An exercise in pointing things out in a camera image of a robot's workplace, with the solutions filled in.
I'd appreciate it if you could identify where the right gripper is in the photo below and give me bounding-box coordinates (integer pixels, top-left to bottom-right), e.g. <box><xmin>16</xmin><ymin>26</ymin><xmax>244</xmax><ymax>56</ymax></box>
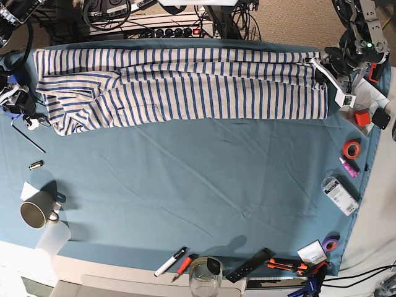
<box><xmin>1</xmin><ymin>75</ymin><xmax>36</xmax><ymax>116</ymax></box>

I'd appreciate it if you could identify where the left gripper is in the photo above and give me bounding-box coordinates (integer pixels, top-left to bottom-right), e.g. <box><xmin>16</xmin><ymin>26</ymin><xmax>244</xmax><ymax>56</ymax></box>
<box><xmin>301</xmin><ymin>47</ymin><xmax>371</xmax><ymax>90</ymax></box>

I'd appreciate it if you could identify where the blue white striped T-shirt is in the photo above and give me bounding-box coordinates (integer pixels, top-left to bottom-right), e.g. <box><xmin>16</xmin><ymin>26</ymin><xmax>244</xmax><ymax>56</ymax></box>
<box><xmin>33</xmin><ymin>48</ymin><xmax>328</xmax><ymax>136</ymax></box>

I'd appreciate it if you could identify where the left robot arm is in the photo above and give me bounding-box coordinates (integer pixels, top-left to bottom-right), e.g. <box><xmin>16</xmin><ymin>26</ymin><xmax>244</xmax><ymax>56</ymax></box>
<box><xmin>314</xmin><ymin>1</ymin><xmax>390</xmax><ymax>93</ymax></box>

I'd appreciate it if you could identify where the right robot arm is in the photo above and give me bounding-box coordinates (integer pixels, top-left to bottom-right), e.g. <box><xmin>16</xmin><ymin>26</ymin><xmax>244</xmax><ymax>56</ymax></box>
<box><xmin>1</xmin><ymin>0</ymin><xmax>44</xmax><ymax>116</ymax></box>

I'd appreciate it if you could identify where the blue device with black knob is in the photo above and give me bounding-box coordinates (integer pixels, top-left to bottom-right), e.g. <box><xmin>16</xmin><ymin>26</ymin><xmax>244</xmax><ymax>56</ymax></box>
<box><xmin>2</xmin><ymin>75</ymin><xmax>20</xmax><ymax>120</ymax></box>

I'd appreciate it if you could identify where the black allen key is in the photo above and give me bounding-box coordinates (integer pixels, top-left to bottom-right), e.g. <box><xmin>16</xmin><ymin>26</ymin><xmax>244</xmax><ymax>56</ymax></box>
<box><xmin>11</xmin><ymin>121</ymin><xmax>46</xmax><ymax>153</ymax></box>

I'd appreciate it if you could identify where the white metal small part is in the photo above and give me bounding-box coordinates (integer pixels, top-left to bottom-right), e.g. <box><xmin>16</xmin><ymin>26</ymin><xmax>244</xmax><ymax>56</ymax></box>
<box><xmin>22</xmin><ymin>114</ymin><xmax>51</xmax><ymax>131</ymax></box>

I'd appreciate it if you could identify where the black orange clamp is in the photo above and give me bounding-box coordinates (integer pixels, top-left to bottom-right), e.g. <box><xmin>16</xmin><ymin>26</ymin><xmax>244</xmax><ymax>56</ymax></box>
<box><xmin>368</xmin><ymin>62</ymin><xmax>385</xmax><ymax>83</ymax></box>

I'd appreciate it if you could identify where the white printed paper sheet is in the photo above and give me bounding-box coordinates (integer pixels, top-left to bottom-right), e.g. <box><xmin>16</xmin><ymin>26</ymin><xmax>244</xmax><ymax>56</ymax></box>
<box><xmin>338</xmin><ymin>79</ymin><xmax>389</xmax><ymax>137</ymax></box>

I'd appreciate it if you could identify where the red cube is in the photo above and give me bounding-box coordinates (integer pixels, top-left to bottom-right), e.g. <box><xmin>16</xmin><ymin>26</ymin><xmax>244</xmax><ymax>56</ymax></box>
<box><xmin>355</xmin><ymin>110</ymin><xmax>371</xmax><ymax>127</ymax></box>

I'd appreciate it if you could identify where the small brass cylinder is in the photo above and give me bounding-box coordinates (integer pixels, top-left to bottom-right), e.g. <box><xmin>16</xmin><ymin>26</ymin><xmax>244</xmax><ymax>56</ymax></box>
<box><xmin>28</xmin><ymin>160</ymin><xmax>44</xmax><ymax>170</ymax></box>

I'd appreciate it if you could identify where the red tape roll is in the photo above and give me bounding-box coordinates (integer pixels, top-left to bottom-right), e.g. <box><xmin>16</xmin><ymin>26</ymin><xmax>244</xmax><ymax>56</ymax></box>
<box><xmin>342</xmin><ymin>140</ymin><xmax>361</xmax><ymax>160</ymax></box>

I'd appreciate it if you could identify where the white paper note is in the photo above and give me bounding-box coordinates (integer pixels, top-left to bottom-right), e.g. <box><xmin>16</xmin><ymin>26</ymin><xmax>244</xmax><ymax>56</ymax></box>
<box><xmin>20</xmin><ymin>182</ymin><xmax>39</xmax><ymax>201</ymax></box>

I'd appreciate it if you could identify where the pink glue tube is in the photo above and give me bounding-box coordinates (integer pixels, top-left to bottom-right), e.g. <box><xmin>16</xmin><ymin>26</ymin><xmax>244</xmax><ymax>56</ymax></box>
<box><xmin>338</xmin><ymin>157</ymin><xmax>359</xmax><ymax>178</ymax></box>

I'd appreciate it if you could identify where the grey ceramic mug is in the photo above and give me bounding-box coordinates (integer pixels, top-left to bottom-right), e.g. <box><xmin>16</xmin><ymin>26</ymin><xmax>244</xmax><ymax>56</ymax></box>
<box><xmin>20</xmin><ymin>191</ymin><xmax>59</xmax><ymax>230</ymax></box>

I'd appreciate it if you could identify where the teal table cloth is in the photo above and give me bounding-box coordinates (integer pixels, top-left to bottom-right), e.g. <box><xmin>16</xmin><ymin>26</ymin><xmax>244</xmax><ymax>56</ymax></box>
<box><xmin>1</xmin><ymin>39</ymin><xmax>380</xmax><ymax>275</ymax></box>

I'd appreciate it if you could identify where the clear plastic screw box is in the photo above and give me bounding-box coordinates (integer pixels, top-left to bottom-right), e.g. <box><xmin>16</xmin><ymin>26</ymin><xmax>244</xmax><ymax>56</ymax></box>
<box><xmin>321</xmin><ymin>176</ymin><xmax>359</xmax><ymax>216</ymax></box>

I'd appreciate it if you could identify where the translucent plastic cup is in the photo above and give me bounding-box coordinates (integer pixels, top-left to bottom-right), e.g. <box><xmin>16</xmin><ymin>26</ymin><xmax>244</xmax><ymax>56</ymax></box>
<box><xmin>35</xmin><ymin>221</ymin><xmax>71</xmax><ymax>258</ymax></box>

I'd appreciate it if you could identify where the purple tape roll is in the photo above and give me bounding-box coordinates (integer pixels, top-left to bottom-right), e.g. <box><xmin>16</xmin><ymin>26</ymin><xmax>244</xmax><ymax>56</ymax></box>
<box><xmin>322</xmin><ymin>235</ymin><xmax>340</xmax><ymax>252</ymax></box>

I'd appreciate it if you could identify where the white card box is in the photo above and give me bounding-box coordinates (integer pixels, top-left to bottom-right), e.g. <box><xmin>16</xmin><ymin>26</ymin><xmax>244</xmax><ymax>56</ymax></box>
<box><xmin>297</xmin><ymin>240</ymin><xmax>327</xmax><ymax>265</ymax></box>

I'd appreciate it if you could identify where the black remote control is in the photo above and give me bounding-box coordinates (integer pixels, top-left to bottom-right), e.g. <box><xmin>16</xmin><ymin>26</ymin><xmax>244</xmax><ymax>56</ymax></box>
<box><xmin>225</xmin><ymin>248</ymin><xmax>275</xmax><ymax>283</ymax></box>

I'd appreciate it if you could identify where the orange black utility knife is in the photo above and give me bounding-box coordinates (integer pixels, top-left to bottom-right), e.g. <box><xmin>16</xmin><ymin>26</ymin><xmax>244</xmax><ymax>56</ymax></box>
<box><xmin>265</xmin><ymin>258</ymin><xmax>308</xmax><ymax>275</ymax></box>

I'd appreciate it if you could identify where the blue black spring clamp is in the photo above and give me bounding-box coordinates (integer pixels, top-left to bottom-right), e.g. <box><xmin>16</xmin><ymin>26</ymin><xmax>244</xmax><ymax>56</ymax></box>
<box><xmin>288</xmin><ymin>261</ymin><xmax>329</xmax><ymax>297</ymax></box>

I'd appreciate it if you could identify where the white black marker pen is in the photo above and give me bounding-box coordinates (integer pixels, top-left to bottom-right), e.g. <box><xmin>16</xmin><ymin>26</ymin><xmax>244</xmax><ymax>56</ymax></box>
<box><xmin>154</xmin><ymin>246</ymin><xmax>188</xmax><ymax>277</ymax></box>

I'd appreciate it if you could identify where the clear drinking glass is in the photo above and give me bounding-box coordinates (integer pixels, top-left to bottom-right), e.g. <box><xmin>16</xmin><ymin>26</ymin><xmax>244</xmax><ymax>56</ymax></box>
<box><xmin>189</xmin><ymin>256</ymin><xmax>223</xmax><ymax>297</ymax></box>

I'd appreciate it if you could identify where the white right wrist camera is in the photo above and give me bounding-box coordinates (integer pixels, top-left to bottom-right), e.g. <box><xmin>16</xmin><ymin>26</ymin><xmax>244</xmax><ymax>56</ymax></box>
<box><xmin>1</xmin><ymin>83</ymin><xmax>29</xmax><ymax>105</ymax></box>

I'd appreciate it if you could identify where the black square mount plate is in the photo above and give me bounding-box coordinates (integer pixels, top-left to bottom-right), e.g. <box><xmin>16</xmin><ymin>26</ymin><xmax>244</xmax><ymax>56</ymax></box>
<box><xmin>371</xmin><ymin>108</ymin><xmax>390</xmax><ymax>130</ymax></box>

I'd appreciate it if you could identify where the red handled screwdriver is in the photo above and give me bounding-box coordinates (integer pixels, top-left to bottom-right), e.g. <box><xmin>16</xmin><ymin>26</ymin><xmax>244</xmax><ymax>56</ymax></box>
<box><xmin>171</xmin><ymin>254</ymin><xmax>199</xmax><ymax>283</ymax></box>

